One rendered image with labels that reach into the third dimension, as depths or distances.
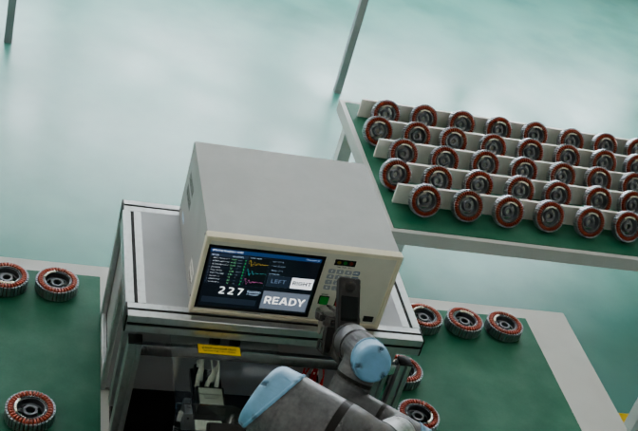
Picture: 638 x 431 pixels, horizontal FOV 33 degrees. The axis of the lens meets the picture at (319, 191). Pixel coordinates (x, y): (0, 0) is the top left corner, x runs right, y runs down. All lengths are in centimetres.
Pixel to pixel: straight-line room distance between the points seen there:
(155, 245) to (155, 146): 263
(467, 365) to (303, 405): 147
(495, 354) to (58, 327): 123
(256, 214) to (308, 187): 20
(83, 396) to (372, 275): 76
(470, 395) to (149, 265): 101
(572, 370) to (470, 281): 166
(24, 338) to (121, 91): 293
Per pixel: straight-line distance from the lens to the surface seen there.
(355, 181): 259
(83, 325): 285
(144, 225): 260
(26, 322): 284
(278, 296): 237
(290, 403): 168
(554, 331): 339
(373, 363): 205
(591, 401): 320
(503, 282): 495
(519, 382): 313
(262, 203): 240
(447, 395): 297
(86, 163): 492
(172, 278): 245
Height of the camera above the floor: 258
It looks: 30 degrees down
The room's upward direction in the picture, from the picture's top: 17 degrees clockwise
